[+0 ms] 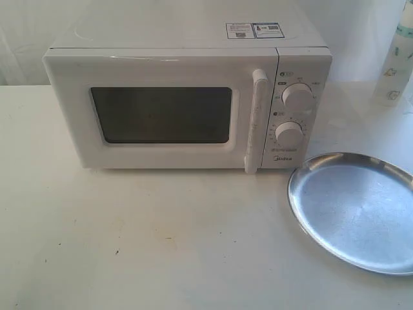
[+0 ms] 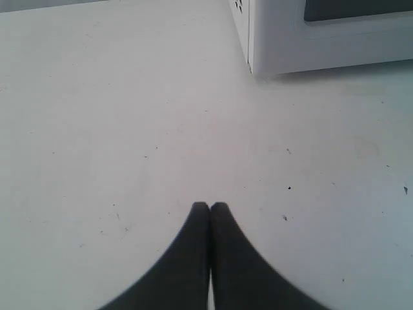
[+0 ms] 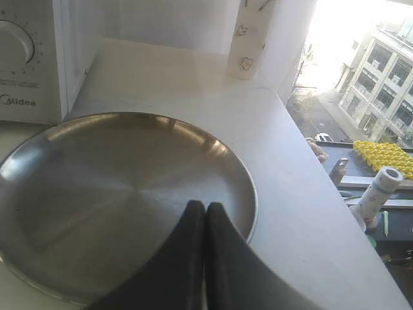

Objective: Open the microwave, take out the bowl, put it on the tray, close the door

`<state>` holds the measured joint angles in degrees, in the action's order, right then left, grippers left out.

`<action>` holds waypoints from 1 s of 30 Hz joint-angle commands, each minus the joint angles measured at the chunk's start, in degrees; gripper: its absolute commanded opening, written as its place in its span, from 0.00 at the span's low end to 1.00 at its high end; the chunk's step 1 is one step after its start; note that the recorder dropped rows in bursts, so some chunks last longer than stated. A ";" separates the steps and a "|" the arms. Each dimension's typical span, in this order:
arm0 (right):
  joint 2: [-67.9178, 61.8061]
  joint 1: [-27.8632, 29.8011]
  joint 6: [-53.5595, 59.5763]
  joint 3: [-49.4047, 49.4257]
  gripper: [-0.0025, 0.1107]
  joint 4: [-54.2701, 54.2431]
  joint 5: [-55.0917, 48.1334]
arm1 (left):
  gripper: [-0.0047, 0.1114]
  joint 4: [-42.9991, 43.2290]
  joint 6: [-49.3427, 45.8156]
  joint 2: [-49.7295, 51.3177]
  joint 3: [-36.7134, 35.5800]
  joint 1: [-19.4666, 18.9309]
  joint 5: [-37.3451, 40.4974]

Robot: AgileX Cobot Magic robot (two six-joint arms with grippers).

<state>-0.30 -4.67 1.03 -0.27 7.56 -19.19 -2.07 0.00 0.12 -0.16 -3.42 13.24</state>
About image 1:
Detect upper white control knob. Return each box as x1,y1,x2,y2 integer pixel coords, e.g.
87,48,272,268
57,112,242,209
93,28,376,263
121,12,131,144
281,83,316,112

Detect white microwave oven body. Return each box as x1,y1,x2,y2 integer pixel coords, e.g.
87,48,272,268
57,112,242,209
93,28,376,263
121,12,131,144
47,1,332,171

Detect lower white control knob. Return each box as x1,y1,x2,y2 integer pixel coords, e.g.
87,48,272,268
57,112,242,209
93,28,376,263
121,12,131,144
275,121,303,148

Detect white control knob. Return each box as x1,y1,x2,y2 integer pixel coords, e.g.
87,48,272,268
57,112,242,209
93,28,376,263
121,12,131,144
275,121,303,148
281,83,316,112

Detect white printed paper labels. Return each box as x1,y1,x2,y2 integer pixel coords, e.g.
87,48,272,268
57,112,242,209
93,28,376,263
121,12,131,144
226,22,285,39

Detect round silver metal plate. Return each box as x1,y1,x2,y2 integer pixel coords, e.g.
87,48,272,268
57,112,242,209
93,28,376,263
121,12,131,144
288,152,412,276

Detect white microwave door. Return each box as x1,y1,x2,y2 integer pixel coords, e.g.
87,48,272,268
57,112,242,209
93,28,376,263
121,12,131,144
43,48,279,173

